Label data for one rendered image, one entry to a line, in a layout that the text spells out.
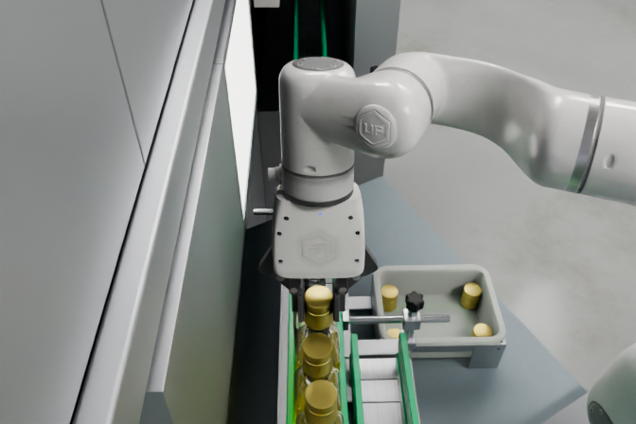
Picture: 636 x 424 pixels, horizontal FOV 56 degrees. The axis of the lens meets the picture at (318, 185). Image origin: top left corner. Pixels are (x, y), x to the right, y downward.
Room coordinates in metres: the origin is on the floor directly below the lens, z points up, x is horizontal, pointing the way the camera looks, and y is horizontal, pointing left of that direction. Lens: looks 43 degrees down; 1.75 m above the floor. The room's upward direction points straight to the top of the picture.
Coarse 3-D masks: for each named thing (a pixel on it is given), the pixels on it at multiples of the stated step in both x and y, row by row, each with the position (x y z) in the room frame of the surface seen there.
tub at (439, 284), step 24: (408, 288) 0.73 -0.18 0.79; (432, 288) 0.73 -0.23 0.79; (456, 288) 0.73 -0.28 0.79; (384, 312) 0.68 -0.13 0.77; (432, 312) 0.68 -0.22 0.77; (456, 312) 0.68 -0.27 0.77; (480, 312) 0.68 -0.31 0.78; (384, 336) 0.58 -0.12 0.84; (432, 336) 0.63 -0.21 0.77; (456, 336) 0.63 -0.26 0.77
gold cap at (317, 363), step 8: (312, 336) 0.38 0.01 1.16; (320, 336) 0.38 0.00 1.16; (304, 344) 0.37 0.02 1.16; (312, 344) 0.37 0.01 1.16; (320, 344) 0.37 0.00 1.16; (328, 344) 0.37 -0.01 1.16; (304, 352) 0.36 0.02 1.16; (312, 352) 0.36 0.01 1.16; (320, 352) 0.36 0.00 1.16; (328, 352) 0.36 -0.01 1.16; (304, 360) 0.36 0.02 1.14; (312, 360) 0.35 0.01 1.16; (320, 360) 0.35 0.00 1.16; (328, 360) 0.35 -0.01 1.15; (304, 368) 0.36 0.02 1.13; (312, 368) 0.35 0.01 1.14; (320, 368) 0.35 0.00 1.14; (328, 368) 0.35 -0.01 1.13; (312, 376) 0.35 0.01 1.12; (320, 376) 0.35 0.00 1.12
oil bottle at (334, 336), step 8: (304, 328) 0.43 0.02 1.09; (336, 328) 0.44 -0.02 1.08; (296, 336) 0.43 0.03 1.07; (304, 336) 0.42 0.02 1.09; (336, 336) 0.43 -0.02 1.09; (296, 344) 0.42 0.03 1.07; (336, 344) 0.41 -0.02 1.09; (296, 352) 0.41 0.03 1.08; (336, 352) 0.40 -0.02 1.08; (296, 360) 0.40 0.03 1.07; (336, 360) 0.40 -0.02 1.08; (296, 368) 0.40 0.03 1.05
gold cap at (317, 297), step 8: (312, 288) 0.43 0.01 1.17; (320, 288) 0.43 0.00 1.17; (304, 296) 0.42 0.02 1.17; (312, 296) 0.42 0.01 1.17; (320, 296) 0.42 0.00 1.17; (328, 296) 0.42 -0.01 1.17; (304, 304) 0.42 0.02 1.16; (312, 304) 0.41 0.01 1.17; (320, 304) 0.41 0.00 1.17; (328, 304) 0.41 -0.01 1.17; (312, 312) 0.41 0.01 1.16; (320, 312) 0.41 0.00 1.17; (328, 312) 0.41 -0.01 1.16; (312, 320) 0.41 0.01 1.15; (320, 320) 0.41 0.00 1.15; (328, 320) 0.41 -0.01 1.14; (312, 328) 0.41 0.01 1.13; (320, 328) 0.40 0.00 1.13
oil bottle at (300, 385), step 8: (336, 368) 0.38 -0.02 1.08; (296, 376) 0.37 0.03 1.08; (304, 376) 0.37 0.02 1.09; (336, 376) 0.37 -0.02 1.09; (296, 384) 0.36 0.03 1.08; (304, 384) 0.36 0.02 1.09; (336, 384) 0.36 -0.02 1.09; (296, 392) 0.35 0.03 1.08; (304, 392) 0.35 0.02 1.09; (296, 400) 0.34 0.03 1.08; (304, 400) 0.34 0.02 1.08; (296, 408) 0.34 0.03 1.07; (304, 408) 0.34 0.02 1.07
